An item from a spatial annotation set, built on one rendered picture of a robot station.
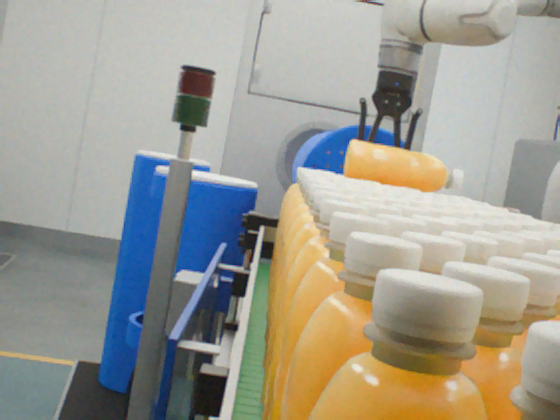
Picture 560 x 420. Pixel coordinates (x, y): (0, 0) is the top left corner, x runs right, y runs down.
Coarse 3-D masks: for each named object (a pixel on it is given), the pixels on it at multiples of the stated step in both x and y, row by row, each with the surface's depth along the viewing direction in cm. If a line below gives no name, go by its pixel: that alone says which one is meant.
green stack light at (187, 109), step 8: (176, 96) 144; (184, 96) 143; (192, 96) 143; (176, 104) 144; (184, 104) 143; (192, 104) 143; (200, 104) 143; (208, 104) 144; (176, 112) 143; (184, 112) 143; (192, 112) 143; (200, 112) 143; (208, 112) 145; (176, 120) 143; (184, 120) 143; (192, 120) 143; (200, 120) 143
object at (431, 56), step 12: (432, 48) 332; (432, 60) 332; (420, 72) 334; (432, 72) 332; (420, 84) 332; (432, 84) 332; (420, 96) 333; (420, 120) 333; (420, 132) 333; (420, 144) 334
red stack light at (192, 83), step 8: (184, 72) 143; (192, 72) 142; (184, 80) 143; (192, 80) 142; (200, 80) 142; (208, 80) 143; (176, 88) 144; (184, 88) 143; (192, 88) 142; (200, 88) 143; (208, 88) 144; (200, 96) 143; (208, 96) 144
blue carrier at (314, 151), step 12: (324, 132) 231; (336, 132) 190; (348, 132) 190; (384, 132) 191; (312, 144) 205; (324, 144) 190; (336, 144) 190; (348, 144) 191; (384, 144) 191; (300, 156) 229; (312, 156) 190; (324, 156) 191; (336, 156) 191; (312, 168) 191; (324, 168) 191; (336, 168) 191
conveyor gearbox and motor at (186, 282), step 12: (180, 276) 169; (192, 276) 171; (180, 288) 167; (192, 288) 167; (180, 300) 167; (180, 312) 167; (216, 312) 168; (168, 324) 167; (216, 324) 168; (168, 336) 169; (132, 372) 172; (156, 396) 172
